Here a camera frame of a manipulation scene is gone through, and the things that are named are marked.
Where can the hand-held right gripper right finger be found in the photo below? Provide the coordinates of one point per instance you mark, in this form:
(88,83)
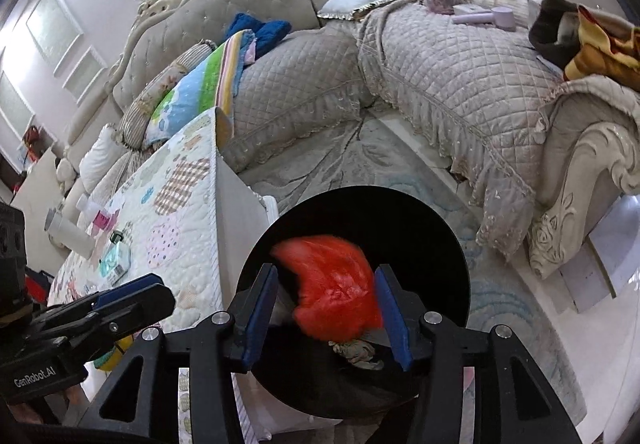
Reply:
(392,319)

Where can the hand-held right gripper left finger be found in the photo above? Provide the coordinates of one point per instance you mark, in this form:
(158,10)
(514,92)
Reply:
(260,309)

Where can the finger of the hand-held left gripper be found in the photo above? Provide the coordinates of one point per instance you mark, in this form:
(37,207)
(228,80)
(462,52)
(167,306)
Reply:
(127,288)
(112,326)

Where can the red plastic bag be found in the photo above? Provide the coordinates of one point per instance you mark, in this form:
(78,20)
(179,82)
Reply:
(330,284)

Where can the black round trash bin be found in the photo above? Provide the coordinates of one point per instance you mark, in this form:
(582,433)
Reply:
(400,224)

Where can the green scouring sponge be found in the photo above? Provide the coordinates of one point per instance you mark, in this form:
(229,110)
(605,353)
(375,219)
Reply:
(112,354)

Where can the teal glass bottle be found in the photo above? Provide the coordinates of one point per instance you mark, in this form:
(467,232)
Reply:
(115,259)

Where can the crumpled grey paper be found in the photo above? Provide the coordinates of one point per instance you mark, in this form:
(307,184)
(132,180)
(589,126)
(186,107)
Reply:
(357,353)

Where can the white bottle with pink label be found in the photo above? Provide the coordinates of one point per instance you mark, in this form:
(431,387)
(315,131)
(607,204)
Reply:
(102,218)

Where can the white cylindrical bottle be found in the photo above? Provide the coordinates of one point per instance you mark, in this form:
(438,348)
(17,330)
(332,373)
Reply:
(70,234)

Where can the patchwork quilted table cover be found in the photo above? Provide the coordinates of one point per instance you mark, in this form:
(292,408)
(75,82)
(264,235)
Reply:
(175,224)

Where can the white pillow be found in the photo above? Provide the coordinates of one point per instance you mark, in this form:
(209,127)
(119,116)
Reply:
(100,159)

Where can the grey patterned rug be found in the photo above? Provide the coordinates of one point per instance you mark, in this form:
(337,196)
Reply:
(410,164)

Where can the floral striped bolster pillow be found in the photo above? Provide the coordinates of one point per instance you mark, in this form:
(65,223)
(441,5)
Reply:
(150,94)

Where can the colourful striped pillow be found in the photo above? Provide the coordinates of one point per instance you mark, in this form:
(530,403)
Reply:
(200,84)

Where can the small grey quilted sofa cover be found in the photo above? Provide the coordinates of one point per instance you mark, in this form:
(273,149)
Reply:
(290,74)

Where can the large grey quilted sofa cover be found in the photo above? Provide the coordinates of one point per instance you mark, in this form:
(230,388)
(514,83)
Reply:
(450,74)

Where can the blue knitted cloth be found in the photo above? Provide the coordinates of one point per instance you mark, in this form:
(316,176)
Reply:
(270,32)

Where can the purple hair dryer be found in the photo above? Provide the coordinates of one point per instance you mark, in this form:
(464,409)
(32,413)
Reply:
(500,17)

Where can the brown and yellow cloth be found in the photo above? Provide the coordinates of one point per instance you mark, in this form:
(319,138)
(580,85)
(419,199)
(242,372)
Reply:
(600,44)

